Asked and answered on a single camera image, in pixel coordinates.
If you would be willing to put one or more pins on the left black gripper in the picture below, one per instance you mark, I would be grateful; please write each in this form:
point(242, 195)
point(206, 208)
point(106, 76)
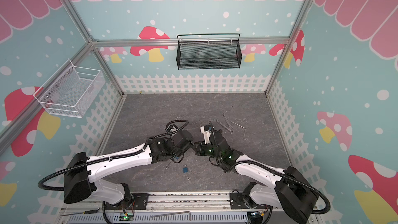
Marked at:
point(191, 143)

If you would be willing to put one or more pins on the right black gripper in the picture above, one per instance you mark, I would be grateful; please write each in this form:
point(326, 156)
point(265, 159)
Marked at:
point(202, 147)

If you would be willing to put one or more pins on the large blue padlock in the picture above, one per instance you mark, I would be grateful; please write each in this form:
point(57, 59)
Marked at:
point(178, 159)

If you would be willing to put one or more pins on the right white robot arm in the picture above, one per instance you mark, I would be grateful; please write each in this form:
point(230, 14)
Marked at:
point(272, 187)

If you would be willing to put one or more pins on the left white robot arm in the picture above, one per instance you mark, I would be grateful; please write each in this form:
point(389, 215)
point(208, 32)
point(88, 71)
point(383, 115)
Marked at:
point(84, 176)

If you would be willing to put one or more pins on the large hex key front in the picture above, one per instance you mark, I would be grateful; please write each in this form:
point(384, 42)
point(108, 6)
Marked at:
point(174, 214)

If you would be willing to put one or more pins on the small blue padlock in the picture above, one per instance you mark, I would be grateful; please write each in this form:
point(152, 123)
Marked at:
point(185, 169)

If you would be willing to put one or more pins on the long silver wrench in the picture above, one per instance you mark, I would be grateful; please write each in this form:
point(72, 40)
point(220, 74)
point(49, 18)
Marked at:
point(224, 126)

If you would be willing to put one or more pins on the short silver wrench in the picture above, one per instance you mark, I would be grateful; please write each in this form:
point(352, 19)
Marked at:
point(227, 121)

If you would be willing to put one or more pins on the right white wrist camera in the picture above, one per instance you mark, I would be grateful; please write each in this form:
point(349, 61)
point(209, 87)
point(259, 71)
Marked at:
point(206, 132)

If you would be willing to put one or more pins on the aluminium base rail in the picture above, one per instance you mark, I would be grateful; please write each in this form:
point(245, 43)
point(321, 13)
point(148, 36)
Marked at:
point(214, 207)

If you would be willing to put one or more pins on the black mesh wall basket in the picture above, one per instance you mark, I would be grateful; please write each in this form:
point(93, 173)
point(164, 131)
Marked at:
point(209, 51)

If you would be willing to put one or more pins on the screwdriver on rail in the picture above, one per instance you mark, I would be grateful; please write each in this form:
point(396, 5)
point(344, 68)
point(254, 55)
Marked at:
point(93, 211)

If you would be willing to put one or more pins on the white wire wall basket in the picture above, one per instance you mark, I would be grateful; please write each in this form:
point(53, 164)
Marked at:
point(71, 91)

